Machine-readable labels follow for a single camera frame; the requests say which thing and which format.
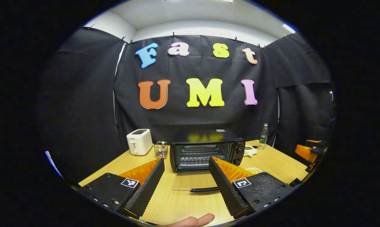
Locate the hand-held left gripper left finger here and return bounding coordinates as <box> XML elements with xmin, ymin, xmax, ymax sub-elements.
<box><xmin>77</xmin><ymin>158</ymin><xmax>166</xmax><ymax>219</ymax></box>

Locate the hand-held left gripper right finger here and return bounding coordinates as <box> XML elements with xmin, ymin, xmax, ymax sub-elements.
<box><xmin>208</xmin><ymin>157</ymin><xmax>296</xmax><ymax>219</ymax></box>

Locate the black electric oven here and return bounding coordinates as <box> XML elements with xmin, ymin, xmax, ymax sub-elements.
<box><xmin>170</xmin><ymin>129</ymin><xmax>245</xmax><ymax>193</ymax></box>

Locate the clear plastic water bottle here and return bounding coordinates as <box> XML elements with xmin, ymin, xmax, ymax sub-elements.
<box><xmin>259</xmin><ymin>123</ymin><xmax>269</xmax><ymax>150</ymax></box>

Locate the clear glass holder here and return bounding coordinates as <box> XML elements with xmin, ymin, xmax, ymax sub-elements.
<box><xmin>154</xmin><ymin>141</ymin><xmax>168</xmax><ymax>158</ymax></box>

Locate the white toaster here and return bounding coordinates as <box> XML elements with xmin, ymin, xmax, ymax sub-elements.
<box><xmin>126</xmin><ymin>129</ymin><xmax>153</xmax><ymax>156</ymax></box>

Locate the black backdrop cloth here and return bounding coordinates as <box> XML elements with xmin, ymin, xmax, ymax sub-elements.
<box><xmin>37</xmin><ymin>27</ymin><xmax>337</xmax><ymax>183</ymax></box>

